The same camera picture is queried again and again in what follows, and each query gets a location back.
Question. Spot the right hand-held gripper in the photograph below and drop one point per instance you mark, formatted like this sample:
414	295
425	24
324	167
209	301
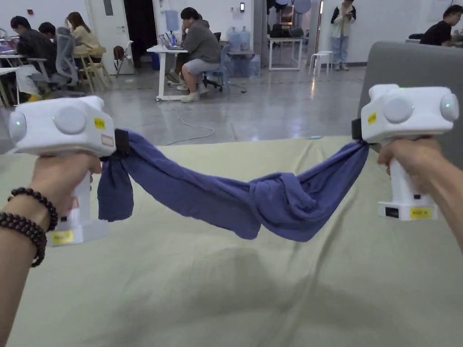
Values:
423	123

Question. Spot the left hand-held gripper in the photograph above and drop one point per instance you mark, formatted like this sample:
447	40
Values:
47	126

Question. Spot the dark blue shirt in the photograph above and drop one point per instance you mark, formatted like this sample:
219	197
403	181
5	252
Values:
224	195

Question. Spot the person's right forearm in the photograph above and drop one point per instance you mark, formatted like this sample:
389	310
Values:
452	206

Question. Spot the person's left forearm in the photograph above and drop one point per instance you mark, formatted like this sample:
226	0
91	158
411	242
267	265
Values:
18	260

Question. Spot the person's right hand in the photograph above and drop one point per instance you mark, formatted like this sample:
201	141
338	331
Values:
427	162

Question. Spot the person's left hand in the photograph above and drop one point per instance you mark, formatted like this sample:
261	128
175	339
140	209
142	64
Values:
58	177

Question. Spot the grey padded headboard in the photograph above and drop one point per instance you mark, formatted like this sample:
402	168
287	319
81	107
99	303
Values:
405	61

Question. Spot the white door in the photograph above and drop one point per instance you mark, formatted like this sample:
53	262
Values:
115	43

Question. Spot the white desk on castors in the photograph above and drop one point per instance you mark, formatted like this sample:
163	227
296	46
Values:
166	49

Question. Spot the large blue water bottle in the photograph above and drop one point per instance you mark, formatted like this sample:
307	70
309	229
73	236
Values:
233	38
245	38

